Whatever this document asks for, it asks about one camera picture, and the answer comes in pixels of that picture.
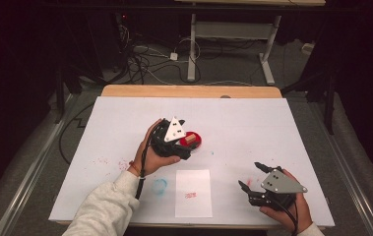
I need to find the hand-held gripper black cable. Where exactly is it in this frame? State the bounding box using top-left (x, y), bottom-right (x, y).
top-left (134, 123), bottom-right (158, 202)
top-left (270, 192), bottom-right (300, 236)

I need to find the orange wrist bracelet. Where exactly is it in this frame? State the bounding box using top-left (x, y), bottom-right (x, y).
top-left (128, 159), bottom-right (142, 177)

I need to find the dark equipment box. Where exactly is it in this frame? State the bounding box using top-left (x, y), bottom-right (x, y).
top-left (60, 9), bottom-right (127, 77)

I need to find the black metal stand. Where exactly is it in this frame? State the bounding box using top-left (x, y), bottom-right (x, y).
top-left (281, 70), bottom-right (337, 136)

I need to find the right hand-held gripper black cable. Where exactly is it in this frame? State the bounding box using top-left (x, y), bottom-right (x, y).
top-left (270, 192), bottom-right (300, 236)

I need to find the white floor box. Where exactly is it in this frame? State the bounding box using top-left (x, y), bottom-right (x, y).
top-left (301, 41), bottom-right (316, 56)

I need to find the tangle of floor cables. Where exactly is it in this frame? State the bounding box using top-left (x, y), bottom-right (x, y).
top-left (117, 23), bottom-right (203, 87)

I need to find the white paper sheet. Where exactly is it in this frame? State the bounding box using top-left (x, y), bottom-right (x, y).
top-left (174, 168), bottom-right (214, 219)

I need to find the left hand-held gripper black cable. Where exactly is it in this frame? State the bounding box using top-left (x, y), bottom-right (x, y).
top-left (134, 123), bottom-right (158, 202)

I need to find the wooden table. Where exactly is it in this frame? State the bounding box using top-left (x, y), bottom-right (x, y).
top-left (55, 84), bottom-right (327, 231)

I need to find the person's right hand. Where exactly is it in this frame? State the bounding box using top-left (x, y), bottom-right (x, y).
top-left (259, 168), bottom-right (314, 234)

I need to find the metal floor rail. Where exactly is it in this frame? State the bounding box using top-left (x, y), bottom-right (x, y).
top-left (0, 93), bottom-right (79, 236)
top-left (307, 100), bottom-right (373, 236)

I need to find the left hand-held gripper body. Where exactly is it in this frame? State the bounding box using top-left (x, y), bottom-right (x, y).
top-left (150, 116), bottom-right (192, 161)

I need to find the large white board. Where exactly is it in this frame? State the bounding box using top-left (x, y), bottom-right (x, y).
top-left (48, 95), bottom-right (336, 228)

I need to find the round red ink pad dish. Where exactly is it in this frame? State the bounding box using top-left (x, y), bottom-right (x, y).
top-left (178, 131), bottom-right (204, 153)

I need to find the person's left hand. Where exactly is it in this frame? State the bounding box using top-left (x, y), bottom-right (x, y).
top-left (126, 118), bottom-right (182, 179)

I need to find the black floor cable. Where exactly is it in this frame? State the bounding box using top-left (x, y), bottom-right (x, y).
top-left (58, 101), bottom-right (95, 165)

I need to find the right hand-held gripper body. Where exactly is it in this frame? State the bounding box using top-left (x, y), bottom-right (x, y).
top-left (247, 168), bottom-right (309, 211)

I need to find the white desk frame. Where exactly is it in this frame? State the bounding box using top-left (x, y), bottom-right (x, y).
top-left (173, 0), bottom-right (327, 87)

